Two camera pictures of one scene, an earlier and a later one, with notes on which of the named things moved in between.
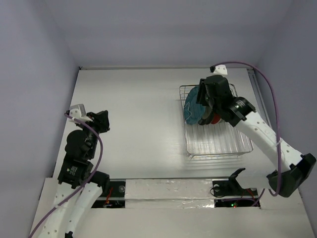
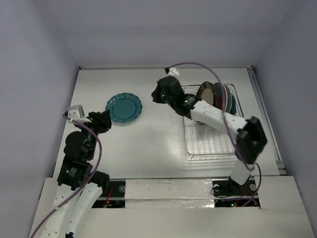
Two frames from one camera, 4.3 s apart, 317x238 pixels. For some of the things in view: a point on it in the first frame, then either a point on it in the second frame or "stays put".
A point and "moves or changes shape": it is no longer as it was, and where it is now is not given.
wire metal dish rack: x=214 y=139 stays put
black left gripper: x=100 y=119 stays put
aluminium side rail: x=259 y=97 stays put
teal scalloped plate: x=194 y=113 moves or changes shape
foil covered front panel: x=169 y=193 stays put
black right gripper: x=203 y=94 → x=158 y=92
